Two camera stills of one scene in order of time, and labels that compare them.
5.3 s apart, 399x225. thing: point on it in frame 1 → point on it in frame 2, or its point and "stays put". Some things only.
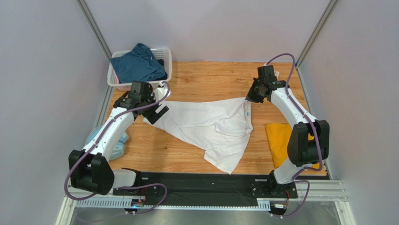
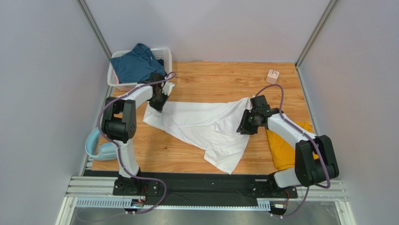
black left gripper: (157, 116) → (159, 107)
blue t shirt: (137, 65) stays put
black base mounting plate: (164, 189) stays put
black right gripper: (254, 92) → (245, 122)
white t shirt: (221, 127) stays put
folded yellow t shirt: (278, 134) stays put
